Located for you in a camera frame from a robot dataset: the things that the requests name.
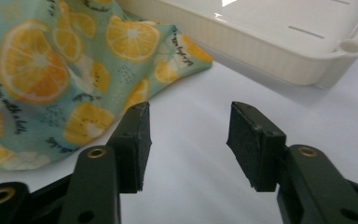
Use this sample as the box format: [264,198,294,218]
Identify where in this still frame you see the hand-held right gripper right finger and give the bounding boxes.
[227,101,358,224]

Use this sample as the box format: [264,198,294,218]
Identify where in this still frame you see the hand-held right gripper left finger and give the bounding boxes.
[59,102,153,224]

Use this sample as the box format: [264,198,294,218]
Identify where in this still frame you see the orange slice print teal cloth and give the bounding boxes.
[0,0,213,174]

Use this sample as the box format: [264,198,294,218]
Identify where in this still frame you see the white plastic tray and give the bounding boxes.
[117,0,358,90]

